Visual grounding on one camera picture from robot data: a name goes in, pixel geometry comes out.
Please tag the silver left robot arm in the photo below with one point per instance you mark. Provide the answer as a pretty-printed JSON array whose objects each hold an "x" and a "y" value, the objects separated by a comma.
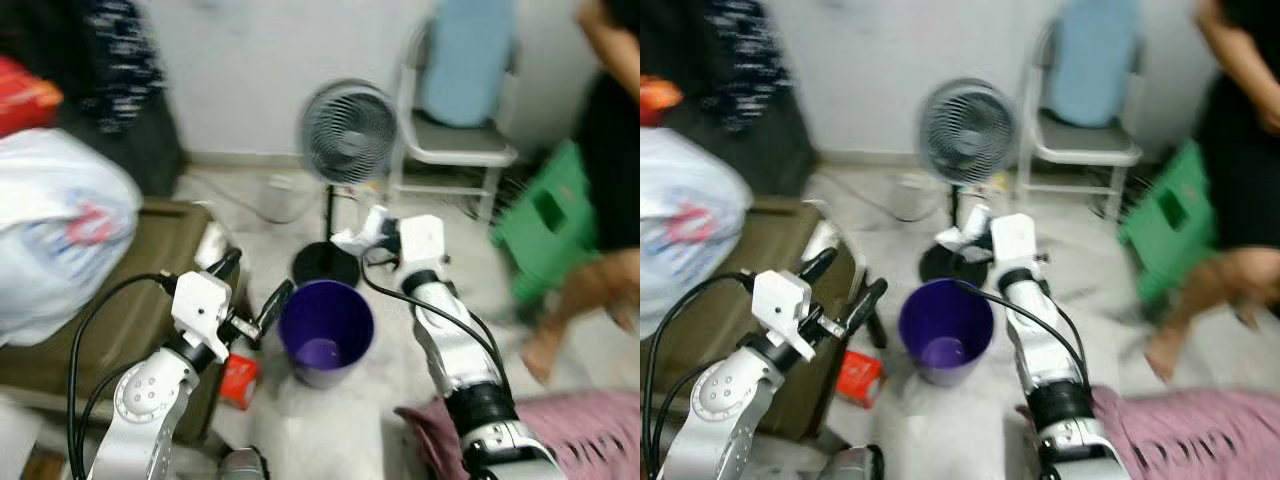
[
  {"x": 720, "y": 400},
  {"x": 140, "y": 400}
]

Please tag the pink cartoon mouse blanket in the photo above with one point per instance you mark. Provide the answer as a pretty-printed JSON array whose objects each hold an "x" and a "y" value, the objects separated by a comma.
[
  {"x": 1200, "y": 430},
  {"x": 580, "y": 430}
]

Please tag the green plastic stool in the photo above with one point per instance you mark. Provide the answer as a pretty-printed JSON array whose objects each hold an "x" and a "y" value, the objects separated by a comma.
[
  {"x": 1170, "y": 245},
  {"x": 545, "y": 245}
]

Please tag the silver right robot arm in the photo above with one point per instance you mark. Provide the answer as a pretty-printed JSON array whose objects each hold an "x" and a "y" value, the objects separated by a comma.
[
  {"x": 1040, "y": 340},
  {"x": 450, "y": 340}
]

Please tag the small red box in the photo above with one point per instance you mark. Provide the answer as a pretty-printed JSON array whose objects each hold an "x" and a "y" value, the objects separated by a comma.
[
  {"x": 860, "y": 378},
  {"x": 238, "y": 380}
]

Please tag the black patterned garment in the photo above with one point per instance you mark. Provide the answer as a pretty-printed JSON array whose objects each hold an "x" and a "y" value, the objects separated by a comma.
[
  {"x": 745, "y": 70},
  {"x": 120, "y": 80}
]

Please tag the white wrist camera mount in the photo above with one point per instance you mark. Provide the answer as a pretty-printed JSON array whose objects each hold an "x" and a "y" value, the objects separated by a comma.
[
  {"x": 780, "y": 305},
  {"x": 1013, "y": 245},
  {"x": 422, "y": 245},
  {"x": 200, "y": 305}
]

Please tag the red orange bag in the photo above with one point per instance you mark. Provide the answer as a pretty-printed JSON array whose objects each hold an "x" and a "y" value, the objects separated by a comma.
[
  {"x": 658, "y": 100},
  {"x": 25, "y": 100}
]

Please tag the light blue chair cushion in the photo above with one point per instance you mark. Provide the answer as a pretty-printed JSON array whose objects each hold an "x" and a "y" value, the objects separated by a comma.
[
  {"x": 1092, "y": 60},
  {"x": 465, "y": 60}
]

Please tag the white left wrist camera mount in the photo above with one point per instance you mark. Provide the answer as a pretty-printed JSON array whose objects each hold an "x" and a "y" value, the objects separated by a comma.
[
  {"x": 200, "y": 305},
  {"x": 780, "y": 305}
]

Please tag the purple plastic bin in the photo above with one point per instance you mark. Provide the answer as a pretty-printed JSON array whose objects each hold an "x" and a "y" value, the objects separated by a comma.
[
  {"x": 945, "y": 325},
  {"x": 325, "y": 330}
]

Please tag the person in black clothes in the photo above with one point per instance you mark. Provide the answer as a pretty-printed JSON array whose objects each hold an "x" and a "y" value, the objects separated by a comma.
[
  {"x": 1240, "y": 150},
  {"x": 610, "y": 150}
]

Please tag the olive brown suitcase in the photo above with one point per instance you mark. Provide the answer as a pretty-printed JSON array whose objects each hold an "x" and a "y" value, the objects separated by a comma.
[
  {"x": 790, "y": 230},
  {"x": 130, "y": 330}
]

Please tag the small white bucket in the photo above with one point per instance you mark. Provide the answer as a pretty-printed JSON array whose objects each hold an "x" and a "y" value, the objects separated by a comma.
[
  {"x": 912, "y": 198},
  {"x": 285, "y": 200}
]

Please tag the white printed plastic bag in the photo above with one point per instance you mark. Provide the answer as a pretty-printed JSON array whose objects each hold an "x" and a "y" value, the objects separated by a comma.
[
  {"x": 60, "y": 230},
  {"x": 690, "y": 230}
]

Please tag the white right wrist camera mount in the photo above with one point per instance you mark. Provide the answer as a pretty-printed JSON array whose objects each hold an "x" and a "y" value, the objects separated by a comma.
[
  {"x": 1013, "y": 245},
  {"x": 422, "y": 245}
]

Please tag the white metal chair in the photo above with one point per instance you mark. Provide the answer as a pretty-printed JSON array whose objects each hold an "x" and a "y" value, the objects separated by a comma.
[
  {"x": 460, "y": 150},
  {"x": 1085, "y": 150}
]

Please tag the grey standing fan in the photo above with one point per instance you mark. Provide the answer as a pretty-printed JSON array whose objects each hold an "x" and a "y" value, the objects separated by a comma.
[
  {"x": 965, "y": 130},
  {"x": 348, "y": 130}
]

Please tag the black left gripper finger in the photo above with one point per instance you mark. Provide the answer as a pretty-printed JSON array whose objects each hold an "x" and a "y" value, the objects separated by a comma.
[
  {"x": 277, "y": 305},
  {"x": 817, "y": 265},
  {"x": 868, "y": 305},
  {"x": 224, "y": 263}
]

